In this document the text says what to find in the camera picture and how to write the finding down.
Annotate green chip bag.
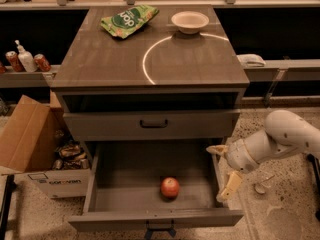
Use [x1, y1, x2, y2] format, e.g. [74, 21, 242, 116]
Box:
[100, 5, 159, 39]

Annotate white pump bottle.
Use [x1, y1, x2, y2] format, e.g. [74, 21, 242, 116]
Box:
[15, 40, 37, 72]

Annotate red apple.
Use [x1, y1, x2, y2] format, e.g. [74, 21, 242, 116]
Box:
[160, 177, 180, 198]

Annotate white paper bowl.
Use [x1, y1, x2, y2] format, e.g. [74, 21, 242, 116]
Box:
[171, 11, 209, 34]

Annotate closed grey top drawer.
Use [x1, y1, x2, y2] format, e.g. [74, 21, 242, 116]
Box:
[64, 110, 239, 141]

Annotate open grey middle drawer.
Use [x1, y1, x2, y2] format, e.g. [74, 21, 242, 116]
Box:
[69, 140, 243, 231]

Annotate grey drawer cabinet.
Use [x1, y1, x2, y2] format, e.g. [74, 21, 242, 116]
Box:
[51, 6, 249, 154]

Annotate black drawer handle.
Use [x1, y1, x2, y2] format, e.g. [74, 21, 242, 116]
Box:
[139, 119, 168, 129]

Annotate brown cardboard box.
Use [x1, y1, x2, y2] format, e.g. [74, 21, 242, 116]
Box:
[0, 95, 90, 198]

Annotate black post right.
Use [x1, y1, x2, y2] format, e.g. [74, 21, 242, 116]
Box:
[307, 154, 320, 221]

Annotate left red soda can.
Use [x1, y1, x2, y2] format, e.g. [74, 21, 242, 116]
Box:
[5, 51, 24, 72]

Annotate black post left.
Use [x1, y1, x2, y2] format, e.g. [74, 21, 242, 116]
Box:
[0, 175, 15, 240]

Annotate black post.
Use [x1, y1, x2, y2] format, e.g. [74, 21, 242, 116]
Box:
[0, 175, 15, 240]
[307, 154, 320, 221]

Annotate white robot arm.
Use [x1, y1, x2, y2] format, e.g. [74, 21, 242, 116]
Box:
[206, 110, 320, 202]

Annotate red soda can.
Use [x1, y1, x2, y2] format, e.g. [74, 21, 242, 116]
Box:
[34, 54, 51, 72]
[5, 51, 24, 72]

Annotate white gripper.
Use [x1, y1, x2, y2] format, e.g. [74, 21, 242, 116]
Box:
[206, 139, 259, 202]

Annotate right red soda can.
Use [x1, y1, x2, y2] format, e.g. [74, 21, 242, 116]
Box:
[34, 54, 51, 72]

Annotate snack packets in box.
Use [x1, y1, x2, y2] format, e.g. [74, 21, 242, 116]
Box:
[52, 141, 90, 170]

